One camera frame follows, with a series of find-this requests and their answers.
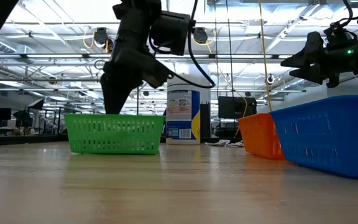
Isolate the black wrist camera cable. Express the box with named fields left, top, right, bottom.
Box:
left=168, top=0, right=216, bottom=90
left=331, top=0, right=358, bottom=32

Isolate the black upright panel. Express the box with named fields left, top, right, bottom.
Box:
left=200, top=103, right=211, bottom=141

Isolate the blue plastic basket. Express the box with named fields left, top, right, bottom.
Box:
left=269, top=95, right=358, bottom=180

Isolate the orange plastic basket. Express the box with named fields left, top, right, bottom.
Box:
left=237, top=112, right=286, bottom=161

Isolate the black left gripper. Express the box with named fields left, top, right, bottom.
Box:
left=99, top=0, right=173, bottom=114

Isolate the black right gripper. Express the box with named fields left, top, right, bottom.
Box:
left=280, top=30, right=358, bottom=88

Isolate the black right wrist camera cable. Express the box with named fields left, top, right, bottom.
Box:
left=331, top=0, right=358, bottom=32

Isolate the white packet blue print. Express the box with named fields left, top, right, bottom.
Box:
left=204, top=139, right=231, bottom=147

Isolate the yellow hanging cable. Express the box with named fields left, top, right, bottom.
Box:
left=257, top=0, right=273, bottom=113

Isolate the green plastic basket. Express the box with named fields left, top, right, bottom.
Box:
left=63, top=113, right=167, bottom=156

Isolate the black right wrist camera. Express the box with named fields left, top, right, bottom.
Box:
left=323, top=21, right=358, bottom=52

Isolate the black left wrist camera cable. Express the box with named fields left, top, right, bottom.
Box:
left=168, top=0, right=216, bottom=90

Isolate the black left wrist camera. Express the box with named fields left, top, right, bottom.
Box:
left=150, top=11, right=196, bottom=57

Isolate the white blue yellow wipes canister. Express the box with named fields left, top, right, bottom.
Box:
left=165, top=74, right=201, bottom=146

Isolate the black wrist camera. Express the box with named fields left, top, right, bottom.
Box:
left=323, top=21, right=358, bottom=52
left=150, top=11, right=196, bottom=57

